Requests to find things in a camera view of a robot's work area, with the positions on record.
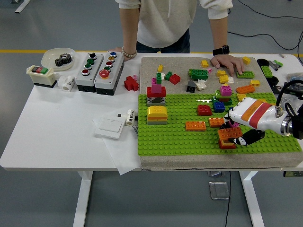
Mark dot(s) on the person's right hand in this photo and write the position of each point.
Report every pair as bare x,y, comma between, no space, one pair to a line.
117,49

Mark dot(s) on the person's left hand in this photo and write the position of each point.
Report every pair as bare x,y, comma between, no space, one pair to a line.
225,61

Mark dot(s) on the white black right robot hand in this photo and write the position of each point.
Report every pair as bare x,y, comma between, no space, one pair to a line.
258,113

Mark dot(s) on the green two-by-four plate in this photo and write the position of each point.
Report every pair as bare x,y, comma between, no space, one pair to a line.
248,75

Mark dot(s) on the orange two-by-four brick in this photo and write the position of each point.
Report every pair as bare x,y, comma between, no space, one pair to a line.
227,133
245,89
195,126
215,122

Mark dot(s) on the person's right forearm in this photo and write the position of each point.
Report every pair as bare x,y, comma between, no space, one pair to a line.
129,30

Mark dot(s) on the person's left forearm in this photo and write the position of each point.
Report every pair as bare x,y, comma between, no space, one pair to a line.
219,33

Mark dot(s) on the yellow two-by-two brick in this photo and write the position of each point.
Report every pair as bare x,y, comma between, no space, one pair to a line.
204,63
255,82
246,60
223,78
221,72

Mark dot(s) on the small white brick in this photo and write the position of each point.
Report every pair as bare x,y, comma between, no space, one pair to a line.
163,76
230,80

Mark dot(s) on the pink two-by-two brick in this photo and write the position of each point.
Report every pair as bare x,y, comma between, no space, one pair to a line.
235,124
225,91

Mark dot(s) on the blue two-by-two brick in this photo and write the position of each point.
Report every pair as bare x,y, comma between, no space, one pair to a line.
230,110
219,107

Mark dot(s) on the green two-by-four brick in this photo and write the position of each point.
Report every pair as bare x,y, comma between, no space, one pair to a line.
198,74

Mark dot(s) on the dark green brick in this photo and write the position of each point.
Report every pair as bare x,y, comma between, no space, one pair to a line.
228,102

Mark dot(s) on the small pink brick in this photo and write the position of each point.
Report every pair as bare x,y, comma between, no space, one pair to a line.
135,76

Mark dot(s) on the red cross-shaped brick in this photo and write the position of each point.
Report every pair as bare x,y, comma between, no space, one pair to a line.
130,83

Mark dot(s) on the small black brick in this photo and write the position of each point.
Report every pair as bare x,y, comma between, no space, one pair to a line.
222,126

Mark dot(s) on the green studded brick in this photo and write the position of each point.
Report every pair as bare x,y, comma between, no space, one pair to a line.
266,70

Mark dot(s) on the dark grey slope brick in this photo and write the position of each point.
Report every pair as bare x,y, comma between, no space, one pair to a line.
190,87

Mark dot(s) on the red square brick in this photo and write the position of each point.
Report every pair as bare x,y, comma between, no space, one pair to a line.
225,146

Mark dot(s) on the small yellow brick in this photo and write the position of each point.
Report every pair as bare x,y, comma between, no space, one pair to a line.
160,68

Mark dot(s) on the narrow green brick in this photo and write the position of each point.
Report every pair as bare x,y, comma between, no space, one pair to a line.
159,80

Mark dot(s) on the red curved brick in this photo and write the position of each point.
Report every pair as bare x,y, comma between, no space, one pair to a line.
204,110

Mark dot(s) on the red two-by-two brick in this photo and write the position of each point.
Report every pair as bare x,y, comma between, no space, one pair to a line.
174,78

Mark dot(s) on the wide red brick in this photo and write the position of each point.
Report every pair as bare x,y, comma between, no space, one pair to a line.
149,92

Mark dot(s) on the tall pink brick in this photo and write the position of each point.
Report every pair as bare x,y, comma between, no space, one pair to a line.
156,89

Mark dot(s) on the small green brick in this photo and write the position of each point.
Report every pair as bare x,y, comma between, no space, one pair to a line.
168,75

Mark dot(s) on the grey arch brick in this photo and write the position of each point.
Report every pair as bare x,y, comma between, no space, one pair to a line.
149,102

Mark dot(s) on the yellow curved brick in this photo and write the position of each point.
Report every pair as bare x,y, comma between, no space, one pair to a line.
156,111

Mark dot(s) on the green studded baseplate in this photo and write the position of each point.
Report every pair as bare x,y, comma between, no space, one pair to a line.
177,142

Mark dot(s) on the black smartwatch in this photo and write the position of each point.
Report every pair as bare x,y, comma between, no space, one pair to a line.
223,49

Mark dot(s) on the yellow flat square plate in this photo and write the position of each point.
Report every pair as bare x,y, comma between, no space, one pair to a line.
241,97
264,100

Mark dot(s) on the grey emergency-stop control box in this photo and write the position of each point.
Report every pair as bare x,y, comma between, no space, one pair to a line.
116,71

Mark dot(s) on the small yellow roof piece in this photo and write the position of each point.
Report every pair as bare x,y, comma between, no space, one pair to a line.
225,84

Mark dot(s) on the grey four-button control box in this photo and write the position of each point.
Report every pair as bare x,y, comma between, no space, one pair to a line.
95,68

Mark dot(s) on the lime green plate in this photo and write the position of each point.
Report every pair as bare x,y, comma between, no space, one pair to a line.
217,92

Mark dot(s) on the white two-by-two plate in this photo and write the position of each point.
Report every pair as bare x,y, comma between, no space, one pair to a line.
200,85

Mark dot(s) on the clear plastic bag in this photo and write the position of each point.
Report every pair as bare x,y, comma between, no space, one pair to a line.
290,98

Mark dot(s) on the black device box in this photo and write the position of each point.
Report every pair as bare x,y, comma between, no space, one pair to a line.
294,89

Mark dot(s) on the grey-brown foam mat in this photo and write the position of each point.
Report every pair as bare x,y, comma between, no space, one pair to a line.
180,63

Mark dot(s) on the grey and green tool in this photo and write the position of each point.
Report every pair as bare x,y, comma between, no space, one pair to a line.
274,65

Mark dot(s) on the plastic bag with blue parts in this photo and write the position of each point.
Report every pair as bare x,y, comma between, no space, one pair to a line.
296,77

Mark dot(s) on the person's torso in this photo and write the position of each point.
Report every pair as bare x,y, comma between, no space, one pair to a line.
165,23

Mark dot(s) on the black metal gears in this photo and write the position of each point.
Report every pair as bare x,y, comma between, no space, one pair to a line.
62,60

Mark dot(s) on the small metal screw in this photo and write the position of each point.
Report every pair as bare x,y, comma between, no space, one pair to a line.
281,56

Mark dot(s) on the white pipe tee fitting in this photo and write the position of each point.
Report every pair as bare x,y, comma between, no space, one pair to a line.
67,84

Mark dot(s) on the white oval dish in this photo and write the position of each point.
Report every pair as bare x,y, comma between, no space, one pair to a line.
50,55

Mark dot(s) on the black table control panel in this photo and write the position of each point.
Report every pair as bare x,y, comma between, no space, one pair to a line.
293,174

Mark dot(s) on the white labelled pipe fitting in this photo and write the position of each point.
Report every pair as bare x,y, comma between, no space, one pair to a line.
129,118

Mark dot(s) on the orange thin plate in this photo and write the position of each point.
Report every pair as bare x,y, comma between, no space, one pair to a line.
156,119

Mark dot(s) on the grey thin plate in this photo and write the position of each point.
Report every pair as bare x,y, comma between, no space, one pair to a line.
156,123

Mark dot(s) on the metal floor socket plate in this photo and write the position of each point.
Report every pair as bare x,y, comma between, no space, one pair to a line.
219,190

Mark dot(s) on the white table leg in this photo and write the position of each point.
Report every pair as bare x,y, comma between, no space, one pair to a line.
82,201
252,201

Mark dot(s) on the white table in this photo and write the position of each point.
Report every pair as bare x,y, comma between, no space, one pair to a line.
59,118

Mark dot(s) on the grey furniture foot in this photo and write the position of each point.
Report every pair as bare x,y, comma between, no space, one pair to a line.
22,4

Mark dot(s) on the white paper sheet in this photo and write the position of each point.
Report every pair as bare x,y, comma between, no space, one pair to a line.
123,160

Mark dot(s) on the metal under-table bracket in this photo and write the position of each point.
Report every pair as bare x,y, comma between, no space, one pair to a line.
216,173

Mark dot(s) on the white wall switch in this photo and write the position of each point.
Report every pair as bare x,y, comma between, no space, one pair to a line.
110,127

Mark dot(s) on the beige red-green switch box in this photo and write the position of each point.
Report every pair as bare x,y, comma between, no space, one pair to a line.
41,76

